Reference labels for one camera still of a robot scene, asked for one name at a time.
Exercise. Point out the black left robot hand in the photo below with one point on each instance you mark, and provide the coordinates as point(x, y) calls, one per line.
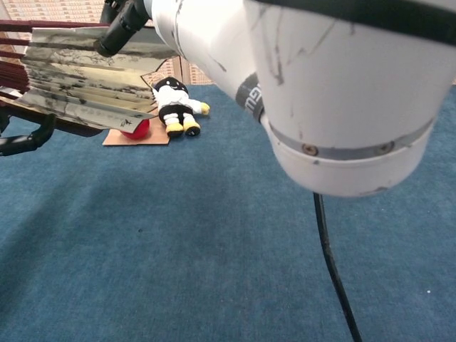
point(25, 140)

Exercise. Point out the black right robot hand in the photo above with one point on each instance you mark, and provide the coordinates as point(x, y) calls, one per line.
point(121, 28)

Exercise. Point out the folding paper fan red ribs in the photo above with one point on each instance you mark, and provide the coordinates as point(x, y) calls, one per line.
point(82, 89)

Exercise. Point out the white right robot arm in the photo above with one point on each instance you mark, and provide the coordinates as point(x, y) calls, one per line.
point(320, 89)

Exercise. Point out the black white plush doll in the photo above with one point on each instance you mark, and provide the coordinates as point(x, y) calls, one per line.
point(174, 103)

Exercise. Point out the red apple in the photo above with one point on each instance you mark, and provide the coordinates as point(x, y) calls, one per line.
point(137, 131)

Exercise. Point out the brown cardboard sheet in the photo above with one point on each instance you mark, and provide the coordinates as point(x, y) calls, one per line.
point(153, 137)

